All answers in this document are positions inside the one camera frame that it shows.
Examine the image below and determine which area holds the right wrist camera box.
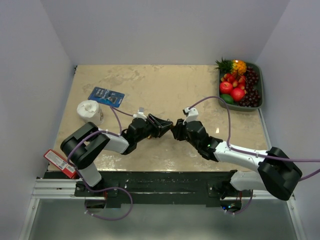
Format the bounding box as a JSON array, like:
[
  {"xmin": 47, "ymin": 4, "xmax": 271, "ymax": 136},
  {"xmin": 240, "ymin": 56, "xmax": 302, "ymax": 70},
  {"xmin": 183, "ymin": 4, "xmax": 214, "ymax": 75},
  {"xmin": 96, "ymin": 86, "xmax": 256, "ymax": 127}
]
[{"xmin": 183, "ymin": 107, "xmax": 199, "ymax": 125}]

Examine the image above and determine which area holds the red apple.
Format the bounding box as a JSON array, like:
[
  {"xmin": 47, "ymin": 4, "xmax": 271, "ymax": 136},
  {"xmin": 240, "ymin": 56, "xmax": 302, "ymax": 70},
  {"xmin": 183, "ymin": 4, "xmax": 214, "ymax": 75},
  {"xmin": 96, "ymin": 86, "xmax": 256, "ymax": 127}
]
[
  {"xmin": 230, "ymin": 88, "xmax": 246, "ymax": 102},
  {"xmin": 219, "ymin": 81, "xmax": 234, "ymax": 95}
]

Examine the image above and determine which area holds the aluminium frame rail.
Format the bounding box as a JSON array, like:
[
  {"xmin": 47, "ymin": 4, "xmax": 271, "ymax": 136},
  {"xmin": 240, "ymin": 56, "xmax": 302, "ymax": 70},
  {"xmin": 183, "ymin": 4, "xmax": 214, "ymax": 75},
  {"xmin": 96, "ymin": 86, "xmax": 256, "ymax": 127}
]
[{"xmin": 18, "ymin": 178, "xmax": 83, "ymax": 240}]

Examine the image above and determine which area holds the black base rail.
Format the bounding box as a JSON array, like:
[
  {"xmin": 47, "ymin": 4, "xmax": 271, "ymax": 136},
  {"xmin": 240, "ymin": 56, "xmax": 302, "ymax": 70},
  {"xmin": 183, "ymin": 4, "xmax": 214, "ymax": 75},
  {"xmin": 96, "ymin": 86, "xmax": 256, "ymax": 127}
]
[{"xmin": 43, "ymin": 170, "xmax": 254, "ymax": 210}]

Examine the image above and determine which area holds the white paper roll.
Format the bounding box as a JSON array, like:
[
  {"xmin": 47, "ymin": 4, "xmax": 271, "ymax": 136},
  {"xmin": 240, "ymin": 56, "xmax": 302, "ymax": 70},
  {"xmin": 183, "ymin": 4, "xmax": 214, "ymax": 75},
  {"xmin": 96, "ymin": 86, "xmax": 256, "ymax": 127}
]
[{"xmin": 76, "ymin": 100, "xmax": 104, "ymax": 126}]

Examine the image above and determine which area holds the red box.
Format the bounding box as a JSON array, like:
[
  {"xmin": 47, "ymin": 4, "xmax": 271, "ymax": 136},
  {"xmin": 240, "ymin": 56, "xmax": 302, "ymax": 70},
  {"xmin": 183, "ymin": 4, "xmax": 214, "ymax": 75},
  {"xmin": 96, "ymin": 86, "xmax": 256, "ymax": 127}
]
[{"xmin": 43, "ymin": 149, "xmax": 77, "ymax": 179}]

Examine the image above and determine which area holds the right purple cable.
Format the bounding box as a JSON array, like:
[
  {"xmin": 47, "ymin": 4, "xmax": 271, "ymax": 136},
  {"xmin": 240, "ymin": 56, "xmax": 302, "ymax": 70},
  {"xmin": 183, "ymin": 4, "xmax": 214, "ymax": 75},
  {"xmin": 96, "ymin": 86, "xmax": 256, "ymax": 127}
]
[{"xmin": 188, "ymin": 96, "xmax": 320, "ymax": 216}]

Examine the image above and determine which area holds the dark grape bunch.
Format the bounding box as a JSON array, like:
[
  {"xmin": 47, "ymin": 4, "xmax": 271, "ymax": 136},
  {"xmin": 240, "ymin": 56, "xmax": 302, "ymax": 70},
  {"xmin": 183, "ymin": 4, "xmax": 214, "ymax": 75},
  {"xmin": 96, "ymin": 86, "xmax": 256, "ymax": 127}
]
[{"xmin": 238, "ymin": 66, "xmax": 262, "ymax": 108}]

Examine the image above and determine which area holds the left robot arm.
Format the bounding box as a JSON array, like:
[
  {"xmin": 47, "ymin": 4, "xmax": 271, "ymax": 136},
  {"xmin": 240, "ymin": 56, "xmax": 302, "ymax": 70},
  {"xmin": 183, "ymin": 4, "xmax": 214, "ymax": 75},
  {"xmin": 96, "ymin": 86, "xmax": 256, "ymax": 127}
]
[{"xmin": 60, "ymin": 114, "xmax": 174, "ymax": 196}]

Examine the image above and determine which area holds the blue blister pack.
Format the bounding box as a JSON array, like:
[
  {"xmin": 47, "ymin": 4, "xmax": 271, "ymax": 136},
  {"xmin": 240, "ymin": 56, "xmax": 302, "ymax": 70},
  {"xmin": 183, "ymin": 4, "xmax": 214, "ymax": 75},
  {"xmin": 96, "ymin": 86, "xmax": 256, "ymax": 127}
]
[{"xmin": 87, "ymin": 86, "xmax": 125, "ymax": 108}]

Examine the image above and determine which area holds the large brass padlock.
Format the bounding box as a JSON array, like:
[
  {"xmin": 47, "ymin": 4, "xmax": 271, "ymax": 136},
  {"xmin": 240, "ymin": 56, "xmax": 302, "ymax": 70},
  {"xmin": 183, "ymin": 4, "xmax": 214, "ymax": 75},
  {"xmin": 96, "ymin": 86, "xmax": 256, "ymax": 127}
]
[{"xmin": 170, "ymin": 122, "xmax": 175, "ymax": 130}]

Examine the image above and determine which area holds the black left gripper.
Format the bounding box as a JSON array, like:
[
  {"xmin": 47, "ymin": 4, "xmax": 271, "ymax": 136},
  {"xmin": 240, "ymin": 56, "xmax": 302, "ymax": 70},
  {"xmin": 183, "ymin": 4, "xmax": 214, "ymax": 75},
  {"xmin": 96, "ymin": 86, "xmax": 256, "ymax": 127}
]
[{"xmin": 135, "ymin": 113, "xmax": 173, "ymax": 143}]

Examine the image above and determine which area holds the green mango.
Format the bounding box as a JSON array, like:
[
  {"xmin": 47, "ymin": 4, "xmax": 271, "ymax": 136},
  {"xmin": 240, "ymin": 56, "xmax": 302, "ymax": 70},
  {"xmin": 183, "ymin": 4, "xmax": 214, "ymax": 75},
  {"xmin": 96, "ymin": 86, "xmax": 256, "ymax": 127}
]
[{"xmin": 220, "ymin": 94, "xmax": 235, "ymax": 105}]

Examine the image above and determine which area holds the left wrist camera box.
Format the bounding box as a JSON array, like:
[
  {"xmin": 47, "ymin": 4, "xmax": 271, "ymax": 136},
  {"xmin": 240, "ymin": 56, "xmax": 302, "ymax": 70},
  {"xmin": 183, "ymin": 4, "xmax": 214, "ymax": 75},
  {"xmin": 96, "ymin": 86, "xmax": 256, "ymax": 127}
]
[{"xmin": 133, "ymin": 107, "xmax": 147, "ymax": 120}]

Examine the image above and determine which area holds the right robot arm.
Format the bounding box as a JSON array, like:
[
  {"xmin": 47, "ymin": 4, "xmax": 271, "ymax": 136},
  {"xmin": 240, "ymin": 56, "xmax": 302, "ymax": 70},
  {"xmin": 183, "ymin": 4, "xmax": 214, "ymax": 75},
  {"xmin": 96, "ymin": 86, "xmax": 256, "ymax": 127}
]
[{"xmin": 171, "ymin": 119, "xmax": 302, "ymax": 201}]

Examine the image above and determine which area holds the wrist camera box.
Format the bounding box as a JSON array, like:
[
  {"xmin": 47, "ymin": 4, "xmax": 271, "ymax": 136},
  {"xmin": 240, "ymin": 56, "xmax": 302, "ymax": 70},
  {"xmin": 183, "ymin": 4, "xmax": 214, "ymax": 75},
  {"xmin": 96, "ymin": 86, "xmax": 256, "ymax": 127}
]
[
  {"xmin": 133, "ymin": 107, "xmax": 147, "ymax": 120},
  {"xmin": 183, "ymin": 107, "xmax": 199, "ymax": 125}
]

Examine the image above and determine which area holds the grey fruit tray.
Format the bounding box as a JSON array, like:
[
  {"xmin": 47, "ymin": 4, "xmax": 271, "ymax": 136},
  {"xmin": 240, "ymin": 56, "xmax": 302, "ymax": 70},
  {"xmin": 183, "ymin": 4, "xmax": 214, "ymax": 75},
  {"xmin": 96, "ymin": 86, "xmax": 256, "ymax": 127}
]
[{"xmin": 217, "ymin": 62, "xmax": 264, "ymax": 112}]

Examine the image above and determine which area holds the toy pineapple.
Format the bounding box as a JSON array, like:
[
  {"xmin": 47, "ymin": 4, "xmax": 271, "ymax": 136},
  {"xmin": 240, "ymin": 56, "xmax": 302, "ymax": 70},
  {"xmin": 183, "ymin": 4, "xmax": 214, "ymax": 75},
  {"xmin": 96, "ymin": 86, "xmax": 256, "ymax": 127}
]
[{"xmin": 215, "ymin": 58, "xmax": 247, "ymax": 76}]

